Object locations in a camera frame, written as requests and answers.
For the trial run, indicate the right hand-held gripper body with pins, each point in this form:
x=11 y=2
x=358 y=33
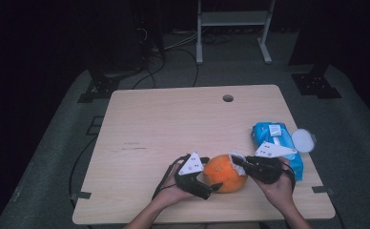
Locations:
x=265 y=168

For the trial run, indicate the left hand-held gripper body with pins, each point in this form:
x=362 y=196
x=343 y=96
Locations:
x=191 y=183

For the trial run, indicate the white wet wipe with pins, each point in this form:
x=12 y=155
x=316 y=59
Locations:
x=241 y=170

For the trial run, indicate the orange plush toy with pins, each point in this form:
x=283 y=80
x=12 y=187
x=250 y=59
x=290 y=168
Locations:
x=224 y=175

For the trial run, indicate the blue wet wipes pack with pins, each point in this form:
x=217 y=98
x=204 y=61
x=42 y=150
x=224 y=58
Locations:
x=296 y=165

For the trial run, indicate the person's left hand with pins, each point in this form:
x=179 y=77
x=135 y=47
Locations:
x=170 y=197

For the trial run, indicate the person's right hand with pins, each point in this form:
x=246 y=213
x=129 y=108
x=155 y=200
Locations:
x=277 y=194

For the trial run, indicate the white round lid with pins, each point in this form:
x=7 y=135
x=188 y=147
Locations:
x=303 y=140

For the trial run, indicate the black tape strip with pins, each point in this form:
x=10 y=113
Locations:
x=81 y=195
x=322 y=190

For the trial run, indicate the black stand base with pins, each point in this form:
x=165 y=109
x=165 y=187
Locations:
x=315 y=84
x=102 y=86

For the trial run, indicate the white metal stand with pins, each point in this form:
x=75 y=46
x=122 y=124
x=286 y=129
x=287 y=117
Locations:
x=232 y=18

